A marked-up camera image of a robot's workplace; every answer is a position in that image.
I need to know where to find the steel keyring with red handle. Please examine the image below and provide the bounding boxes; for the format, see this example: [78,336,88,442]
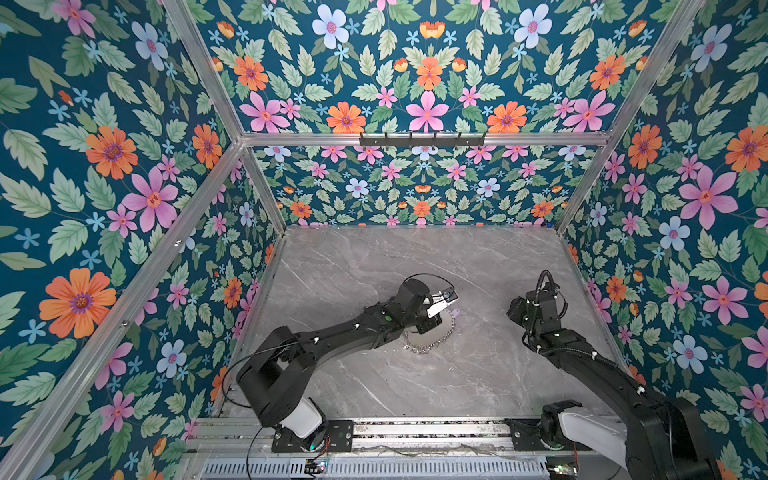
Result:
[402,310,456,355]

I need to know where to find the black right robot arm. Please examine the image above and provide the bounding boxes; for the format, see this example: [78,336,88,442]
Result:
[507,270,721,479]

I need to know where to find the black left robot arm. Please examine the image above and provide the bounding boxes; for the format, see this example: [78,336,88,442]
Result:
[236,274,458,427]

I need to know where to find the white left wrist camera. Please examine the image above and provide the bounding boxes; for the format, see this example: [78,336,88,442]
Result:
[425,289,458,307]

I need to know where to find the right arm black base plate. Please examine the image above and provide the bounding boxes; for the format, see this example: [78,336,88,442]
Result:
[503,418,590,453]

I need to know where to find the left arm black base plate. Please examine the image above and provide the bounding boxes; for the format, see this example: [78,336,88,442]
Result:
[271,420,355,454]

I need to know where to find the black hook rail on wall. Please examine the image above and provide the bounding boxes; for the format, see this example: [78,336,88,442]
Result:
[358,132,486,148]

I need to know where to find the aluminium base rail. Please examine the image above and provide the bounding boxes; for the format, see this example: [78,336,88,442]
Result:
[186,408,627,463]

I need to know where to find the white perforated cable duct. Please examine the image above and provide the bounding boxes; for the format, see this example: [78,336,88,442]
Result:
[201,457,550,479]

